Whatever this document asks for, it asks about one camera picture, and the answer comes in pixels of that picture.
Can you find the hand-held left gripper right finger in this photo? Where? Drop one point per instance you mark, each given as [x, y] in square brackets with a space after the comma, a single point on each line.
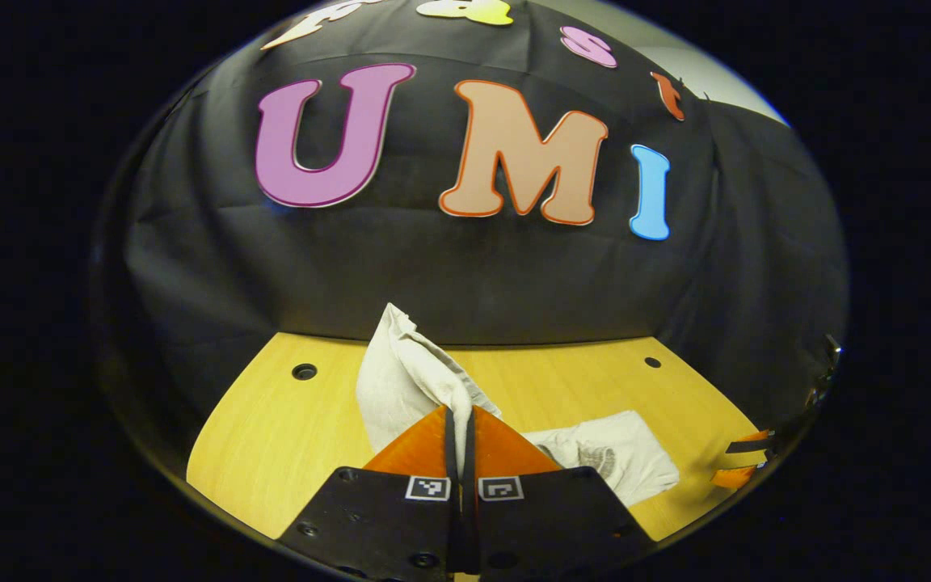
[562, 517]

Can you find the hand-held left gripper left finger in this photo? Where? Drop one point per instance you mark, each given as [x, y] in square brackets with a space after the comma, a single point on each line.
[368, 517]

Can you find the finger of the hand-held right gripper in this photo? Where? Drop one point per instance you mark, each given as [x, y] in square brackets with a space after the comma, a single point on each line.
[750, 443]
[736, 477]

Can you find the white jeans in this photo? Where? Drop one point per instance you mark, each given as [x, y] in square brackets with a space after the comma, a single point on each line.
[401, 380]

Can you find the black backdrop cloth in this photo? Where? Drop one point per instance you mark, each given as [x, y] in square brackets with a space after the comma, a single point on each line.
[473, 275]

